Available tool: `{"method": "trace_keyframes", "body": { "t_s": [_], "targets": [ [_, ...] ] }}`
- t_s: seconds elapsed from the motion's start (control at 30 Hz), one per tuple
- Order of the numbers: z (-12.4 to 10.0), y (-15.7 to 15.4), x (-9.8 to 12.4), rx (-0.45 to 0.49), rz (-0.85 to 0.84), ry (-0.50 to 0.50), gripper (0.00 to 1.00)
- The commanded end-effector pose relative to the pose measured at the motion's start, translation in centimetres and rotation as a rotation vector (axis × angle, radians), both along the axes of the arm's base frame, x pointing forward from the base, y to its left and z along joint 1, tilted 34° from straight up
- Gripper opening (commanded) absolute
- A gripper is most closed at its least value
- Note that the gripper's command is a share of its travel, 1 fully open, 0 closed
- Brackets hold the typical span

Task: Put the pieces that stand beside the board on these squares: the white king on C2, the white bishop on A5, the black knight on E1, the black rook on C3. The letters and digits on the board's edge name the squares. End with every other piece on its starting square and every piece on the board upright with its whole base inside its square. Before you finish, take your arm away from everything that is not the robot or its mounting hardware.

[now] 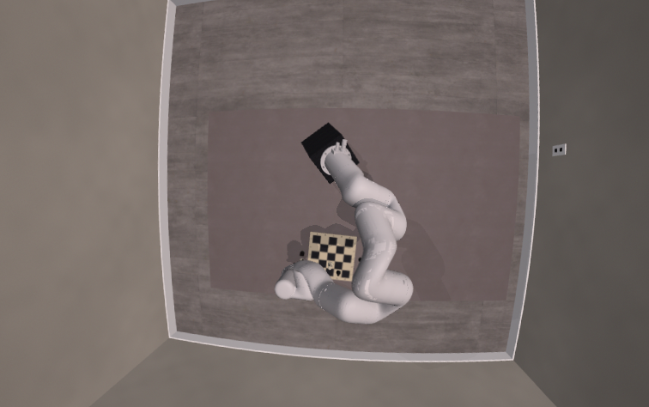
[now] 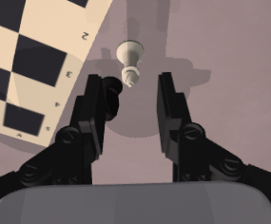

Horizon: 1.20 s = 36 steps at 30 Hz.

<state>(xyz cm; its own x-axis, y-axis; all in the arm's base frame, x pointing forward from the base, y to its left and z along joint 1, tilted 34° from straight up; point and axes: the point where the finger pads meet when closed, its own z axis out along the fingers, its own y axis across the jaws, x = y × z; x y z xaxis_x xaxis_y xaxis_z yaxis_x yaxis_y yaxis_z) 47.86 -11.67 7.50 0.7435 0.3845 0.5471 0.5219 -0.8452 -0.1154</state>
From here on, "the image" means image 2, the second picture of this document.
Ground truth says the white chess piece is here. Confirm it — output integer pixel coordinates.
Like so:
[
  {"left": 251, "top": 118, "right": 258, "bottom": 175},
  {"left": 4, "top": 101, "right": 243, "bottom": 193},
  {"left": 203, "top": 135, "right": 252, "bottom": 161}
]
[{"left": 117, "top": 40, "right": 144, "bottom": 87}]

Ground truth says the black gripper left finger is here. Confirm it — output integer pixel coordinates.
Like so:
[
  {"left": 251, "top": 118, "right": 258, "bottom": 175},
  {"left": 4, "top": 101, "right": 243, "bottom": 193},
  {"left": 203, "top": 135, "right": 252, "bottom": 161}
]
[{"left": 0, "top": 74, "right": 106, "bottom": 199}]

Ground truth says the black and cream chessboard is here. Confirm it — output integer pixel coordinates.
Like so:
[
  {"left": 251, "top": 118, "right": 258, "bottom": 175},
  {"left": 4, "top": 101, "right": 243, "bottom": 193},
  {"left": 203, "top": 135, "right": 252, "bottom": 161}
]
[{"left": 0, "top": 0, "right": 112, "bottom": 147}]

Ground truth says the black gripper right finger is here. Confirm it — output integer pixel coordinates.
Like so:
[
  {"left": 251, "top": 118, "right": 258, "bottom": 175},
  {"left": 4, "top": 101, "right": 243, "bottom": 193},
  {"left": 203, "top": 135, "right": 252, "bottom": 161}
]
[{"left": 157, "top": 72, "right": 271, "bottom": 203}]

